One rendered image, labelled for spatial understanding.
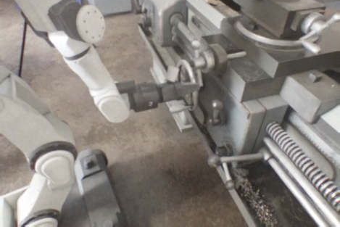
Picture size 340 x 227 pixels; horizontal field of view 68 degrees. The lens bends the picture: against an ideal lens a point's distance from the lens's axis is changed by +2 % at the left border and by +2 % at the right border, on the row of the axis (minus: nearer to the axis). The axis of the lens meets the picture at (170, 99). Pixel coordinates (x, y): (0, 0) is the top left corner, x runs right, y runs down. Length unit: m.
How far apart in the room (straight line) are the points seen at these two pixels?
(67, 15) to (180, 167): 1.20
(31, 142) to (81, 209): 0.53
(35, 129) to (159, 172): 0.89
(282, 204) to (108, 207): 0.72
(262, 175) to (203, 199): 0.46
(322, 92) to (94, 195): 1.02
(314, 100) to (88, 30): 0.58
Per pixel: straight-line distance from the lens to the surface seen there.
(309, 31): 0.80
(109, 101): 0.67
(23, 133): 0.84
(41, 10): 0.54
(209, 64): 0.78
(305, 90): 0.77
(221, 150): 0.90
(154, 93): 0.73
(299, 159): 0.78
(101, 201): 1.27
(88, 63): 0.61
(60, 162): 0.89
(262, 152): 0.91
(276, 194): 1.09
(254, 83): 0.75
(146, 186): 1.50
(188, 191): 1.48
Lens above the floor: 1.29
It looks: 40 degrees down
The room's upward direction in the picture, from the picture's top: 1 degrees clockwise
